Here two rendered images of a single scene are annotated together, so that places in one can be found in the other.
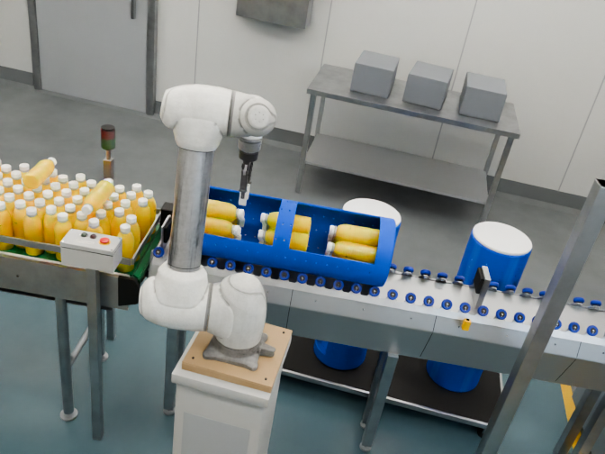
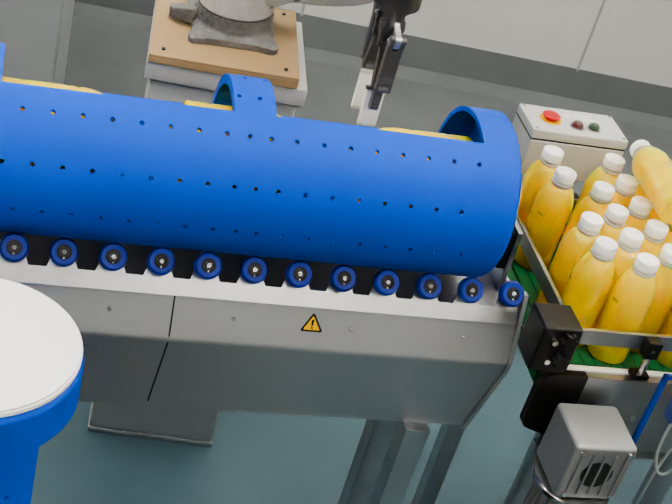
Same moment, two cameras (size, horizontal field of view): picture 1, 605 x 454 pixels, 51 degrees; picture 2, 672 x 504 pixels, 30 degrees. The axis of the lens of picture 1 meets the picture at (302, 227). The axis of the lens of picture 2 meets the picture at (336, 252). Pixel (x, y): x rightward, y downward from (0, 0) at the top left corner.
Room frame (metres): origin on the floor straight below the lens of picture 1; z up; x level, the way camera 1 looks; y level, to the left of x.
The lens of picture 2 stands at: (3.90, -0.34, 2.12)
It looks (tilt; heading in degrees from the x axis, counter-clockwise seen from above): 33 degrees down; 160
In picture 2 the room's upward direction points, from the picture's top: 16 degrees clockwise
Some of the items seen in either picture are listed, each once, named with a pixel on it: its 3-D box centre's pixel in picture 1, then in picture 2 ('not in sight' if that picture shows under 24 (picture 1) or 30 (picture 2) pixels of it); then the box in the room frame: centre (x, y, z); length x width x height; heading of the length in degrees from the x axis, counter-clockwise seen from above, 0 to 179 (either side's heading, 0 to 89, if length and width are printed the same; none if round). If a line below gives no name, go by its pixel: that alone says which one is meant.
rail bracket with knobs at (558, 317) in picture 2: (169, 216); (548, 338); (2.41, 0.60, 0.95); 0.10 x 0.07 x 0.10; 179
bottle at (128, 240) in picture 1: (125, 249); (535, 199); (2.05, 0.68, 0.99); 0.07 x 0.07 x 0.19
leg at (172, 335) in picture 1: (171, 365); (360, 484); (2.14, 0.49, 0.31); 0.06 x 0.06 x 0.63; 89
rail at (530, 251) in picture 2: (148, 235); (535, 261); (2.21, 0.64, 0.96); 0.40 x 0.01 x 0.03; 179
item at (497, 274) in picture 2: (167, 233); (498, 245); (2.21, 0.56, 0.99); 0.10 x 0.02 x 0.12; 179
